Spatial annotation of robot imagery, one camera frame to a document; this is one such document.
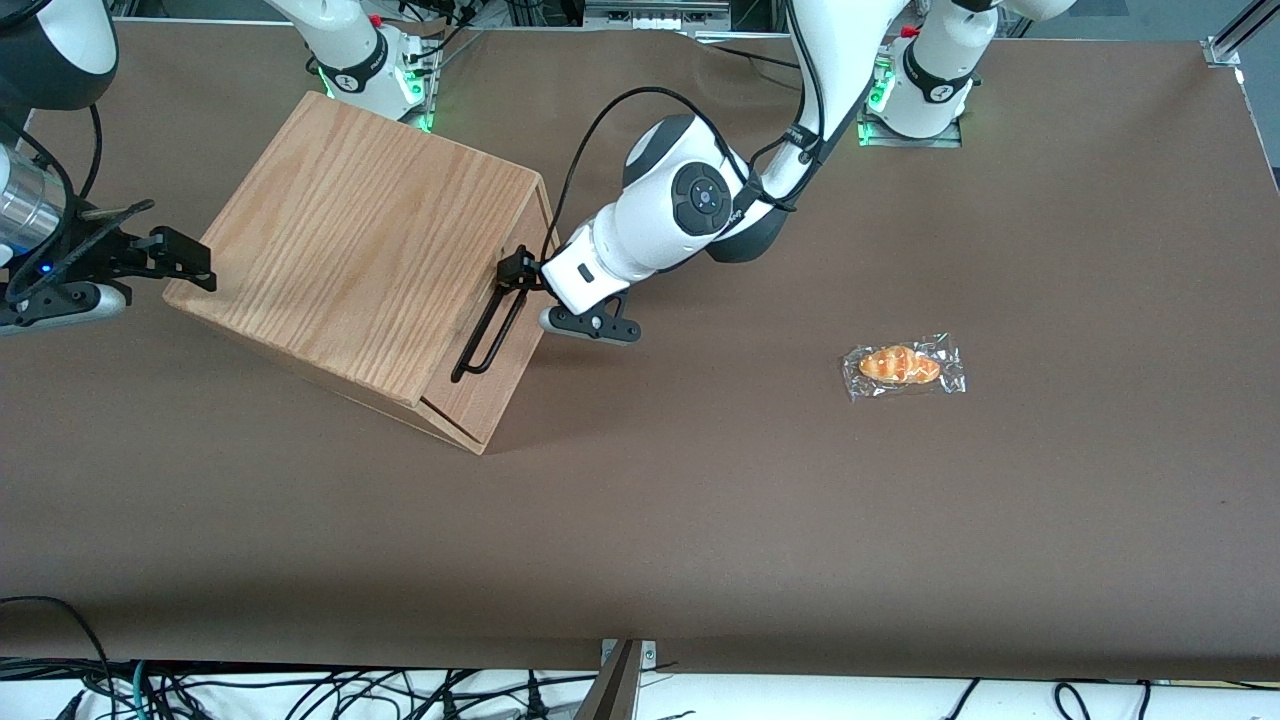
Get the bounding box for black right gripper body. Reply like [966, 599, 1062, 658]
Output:
[0, 228, 157, 307]

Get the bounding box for black metal drawer handle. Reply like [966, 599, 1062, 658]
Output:
[450, 285, 531, 385]

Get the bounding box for wooden drawer cabinet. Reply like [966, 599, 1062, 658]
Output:
[163, 92, 547, 423]

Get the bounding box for plastic-wrapped bread roll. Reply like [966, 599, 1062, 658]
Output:
[842, 333, 968, 403]

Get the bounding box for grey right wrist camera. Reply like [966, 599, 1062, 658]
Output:
[0, 283, 132, 337]

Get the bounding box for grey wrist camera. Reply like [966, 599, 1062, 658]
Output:
[0, 283, 132, 337]
[539, 296, 642, 347]

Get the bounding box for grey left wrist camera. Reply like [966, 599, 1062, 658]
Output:
[539, 296, 642, 347]

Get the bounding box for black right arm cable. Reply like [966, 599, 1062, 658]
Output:
[76, 104, 104, 203]

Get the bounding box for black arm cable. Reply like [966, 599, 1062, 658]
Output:
[76, 104, 104, 203]
[548, 87, 803, 253]

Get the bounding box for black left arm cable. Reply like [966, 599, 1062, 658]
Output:
[548, 87, 803, 253]

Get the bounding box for metal table edge bracket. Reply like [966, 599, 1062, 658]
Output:
[575, 639, 658, 720]

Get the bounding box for aluminium frame profile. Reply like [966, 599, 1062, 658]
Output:
[1204, 0, 1280, 69]

